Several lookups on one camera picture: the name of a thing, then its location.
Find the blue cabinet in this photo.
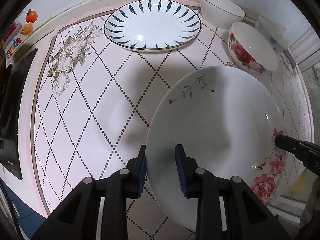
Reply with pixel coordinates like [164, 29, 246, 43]
[0, 180, 48, 240]

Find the white plate with blue leaves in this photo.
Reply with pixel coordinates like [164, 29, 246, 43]
[104, 0, 202, 53]

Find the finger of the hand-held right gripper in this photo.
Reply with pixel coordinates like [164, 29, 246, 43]
[274, 134, 320, 161]

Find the white plate with pink flowers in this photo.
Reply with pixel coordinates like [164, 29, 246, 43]
[145, 65, 287, 232]

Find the colourful letters wall sticker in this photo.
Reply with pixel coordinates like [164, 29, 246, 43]
[4, 36, 23, 59]

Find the white bowl with blue dots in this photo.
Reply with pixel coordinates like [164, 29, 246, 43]
[254, 16, 288, 53]

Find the white bowl with dark rim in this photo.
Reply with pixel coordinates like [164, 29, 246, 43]
[199, 0, 246, 29]

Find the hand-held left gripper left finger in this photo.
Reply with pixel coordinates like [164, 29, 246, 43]
[32, 144, 148, 240]

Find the white window frame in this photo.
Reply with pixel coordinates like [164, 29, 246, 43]
[287, 26, 320, 67]

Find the black induction cooker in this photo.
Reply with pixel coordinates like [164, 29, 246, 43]
[0, 47, 38, 180]

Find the white bowl with red roses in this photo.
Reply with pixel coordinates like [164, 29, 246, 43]
[227, 21, 278, 74]

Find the red wall sticker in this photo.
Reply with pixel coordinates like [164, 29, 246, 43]
[2, 22, 19, 42]

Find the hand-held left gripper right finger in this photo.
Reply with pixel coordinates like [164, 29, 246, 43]
[174, 144, 292, 240]

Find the orange fruit wall sticker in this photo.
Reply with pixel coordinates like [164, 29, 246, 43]
[25, 9, 38, 23]

